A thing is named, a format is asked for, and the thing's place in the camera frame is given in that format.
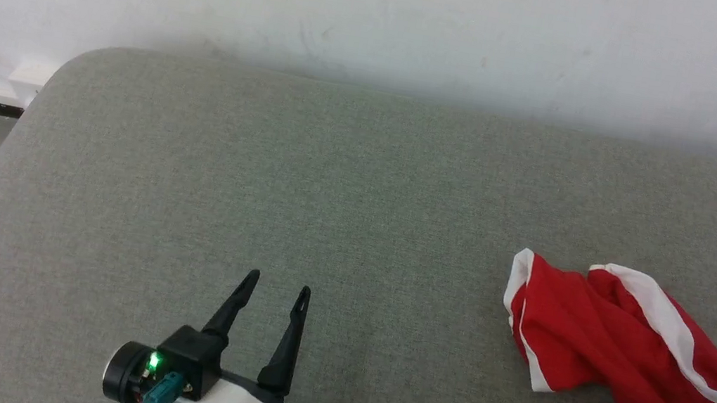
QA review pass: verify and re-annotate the red garment with white trim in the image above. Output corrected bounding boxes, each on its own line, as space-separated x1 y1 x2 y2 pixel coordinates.
489 246 717 403

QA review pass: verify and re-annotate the teal camera cable connector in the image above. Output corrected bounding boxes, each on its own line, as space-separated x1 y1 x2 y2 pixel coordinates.
131 367 186 403

